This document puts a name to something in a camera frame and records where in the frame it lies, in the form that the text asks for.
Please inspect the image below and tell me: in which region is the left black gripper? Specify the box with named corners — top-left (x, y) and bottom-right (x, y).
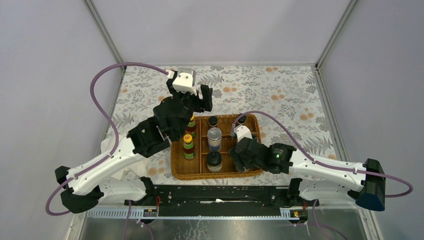
top-left (166, 80), bottom-right (212, 140)

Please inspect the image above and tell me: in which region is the small dark spice jar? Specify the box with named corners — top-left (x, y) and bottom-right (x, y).
top-left (208, 115), bottom-right (218, 128)

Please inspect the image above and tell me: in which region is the black cap dark jar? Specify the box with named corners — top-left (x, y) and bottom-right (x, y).
top-left (236, 115), bottom-right (247, 126)

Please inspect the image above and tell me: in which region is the black cap white jar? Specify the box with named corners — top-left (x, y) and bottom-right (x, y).
top-left (206, 151), bottom-right (223, 173)

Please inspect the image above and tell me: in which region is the blue label shaker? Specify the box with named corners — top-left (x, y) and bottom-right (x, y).
top-left (207, 127), bottom-right (222, 152)

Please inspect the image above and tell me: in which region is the yellow cap sauce bottle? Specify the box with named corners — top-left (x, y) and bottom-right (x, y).
top-left (183, 133), bottom-right (195, 160)
top-left (185, 114), bottom-right (197, 138)

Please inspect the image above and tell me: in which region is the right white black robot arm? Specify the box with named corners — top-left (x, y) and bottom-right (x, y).
top-left (229, 137), bottom-right (386, 212)

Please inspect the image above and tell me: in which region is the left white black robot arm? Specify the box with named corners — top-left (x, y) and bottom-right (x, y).
top-left (55, 79), bottom-right (213, 214)

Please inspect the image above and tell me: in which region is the wicker divided basket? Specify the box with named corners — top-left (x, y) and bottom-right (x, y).
top-left (170, 114), bottom-right (263, 181)

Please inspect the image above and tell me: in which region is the floral table mat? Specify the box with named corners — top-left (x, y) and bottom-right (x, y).
top-left (109, 65), bottom-right (340, 159)

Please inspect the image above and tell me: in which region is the white crumpled cloth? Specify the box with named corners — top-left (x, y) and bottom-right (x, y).
top-left (100, 137), bottom-right (149, 181)

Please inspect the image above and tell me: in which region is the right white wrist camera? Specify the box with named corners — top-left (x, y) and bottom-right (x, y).
top-left (234, 125), bottom-right (253, 142)

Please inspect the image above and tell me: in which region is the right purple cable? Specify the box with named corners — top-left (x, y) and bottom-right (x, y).
top-left (230, 110), bottom-right (414, 240)

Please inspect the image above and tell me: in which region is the purple cable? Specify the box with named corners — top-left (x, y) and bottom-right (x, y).
top-left (230, 110), bottom-right (414, 240)
top-left (45, 62), bottom-right (170, 240)

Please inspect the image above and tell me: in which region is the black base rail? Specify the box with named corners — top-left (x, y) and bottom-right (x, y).
top-left (124, 185), bottom-right (314, 217)

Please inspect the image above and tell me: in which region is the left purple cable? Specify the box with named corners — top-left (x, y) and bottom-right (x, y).
top-left (45, 62), bottom-right (170, 240)

